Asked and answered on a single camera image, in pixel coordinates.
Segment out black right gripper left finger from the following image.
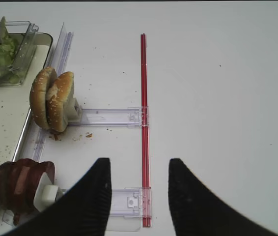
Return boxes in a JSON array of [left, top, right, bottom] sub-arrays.
[[6, 158, 111, 236]]

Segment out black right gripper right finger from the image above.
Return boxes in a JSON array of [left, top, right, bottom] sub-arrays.
[[168, 158, 275, 236]]

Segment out brown meat patties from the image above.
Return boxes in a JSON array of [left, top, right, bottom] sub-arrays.
[[0, 158, 56, 215]]

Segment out green lettuce leaves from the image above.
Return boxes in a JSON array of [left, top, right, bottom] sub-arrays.
[[0, 16, 20, 85]]

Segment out clear pusher track right front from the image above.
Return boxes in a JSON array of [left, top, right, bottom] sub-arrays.
[[1, 186, 152, 233]]

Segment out clear pusher track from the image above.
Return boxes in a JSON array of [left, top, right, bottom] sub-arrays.
[[1, 186, 152, 233], [68, 107, 149, 128]]

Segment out white pusher block right front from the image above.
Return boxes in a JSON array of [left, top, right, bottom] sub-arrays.
[[33, 172, 64, 212]]

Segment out white pusher block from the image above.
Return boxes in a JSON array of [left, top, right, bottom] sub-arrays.
[[64, 97, 82, 122], [33, 172, 64, 212]]

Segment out white pusher block right rear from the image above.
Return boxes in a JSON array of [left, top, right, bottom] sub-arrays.
[[64, 97, 82, 122]]

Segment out clear pusher track right rear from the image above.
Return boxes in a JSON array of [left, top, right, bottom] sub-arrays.
[[68, 107, 149, 128]]

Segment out rear sesame bun top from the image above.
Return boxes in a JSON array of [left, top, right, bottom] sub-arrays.
[[46, 71, 74, 133]]

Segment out sesame bun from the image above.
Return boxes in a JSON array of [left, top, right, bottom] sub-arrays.
[[46, 71, 74, 133], [29, 67, 57, 130]]

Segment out metal serving tray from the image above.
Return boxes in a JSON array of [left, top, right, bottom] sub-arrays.
[[0, 33, 53, 164]]

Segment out front sesame bun top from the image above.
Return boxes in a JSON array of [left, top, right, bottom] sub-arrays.
[[29, 67, 57, 130]]

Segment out red strip right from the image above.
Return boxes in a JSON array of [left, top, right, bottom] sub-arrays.
[[140, 33, 151, 228]]

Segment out clear plastic container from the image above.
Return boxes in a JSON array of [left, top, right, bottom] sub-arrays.
[[0, 20, 38, 86]]

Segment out clear divider rail right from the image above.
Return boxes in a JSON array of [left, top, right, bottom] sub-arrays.
[[30, 27, 73, 162]]

